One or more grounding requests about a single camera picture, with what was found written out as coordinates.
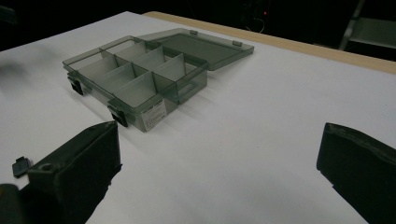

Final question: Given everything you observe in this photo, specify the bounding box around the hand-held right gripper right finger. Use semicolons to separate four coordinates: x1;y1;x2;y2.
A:
316;122;396;224

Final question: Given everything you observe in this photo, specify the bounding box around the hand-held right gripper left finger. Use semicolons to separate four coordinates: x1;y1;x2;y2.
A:
19;120;122;224

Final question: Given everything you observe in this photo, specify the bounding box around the transparent grey compartment organizer box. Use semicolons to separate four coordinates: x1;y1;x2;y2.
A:
62;27;255;133

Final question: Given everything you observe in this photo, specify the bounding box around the small black plastic clip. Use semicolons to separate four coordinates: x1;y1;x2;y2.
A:
11;156;34;179

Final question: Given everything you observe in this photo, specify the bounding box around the grey metal stand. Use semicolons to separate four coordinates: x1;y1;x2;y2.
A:
338;0;396;51

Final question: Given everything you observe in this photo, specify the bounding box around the dark device with red light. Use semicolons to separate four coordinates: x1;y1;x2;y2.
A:
239;0;275;34

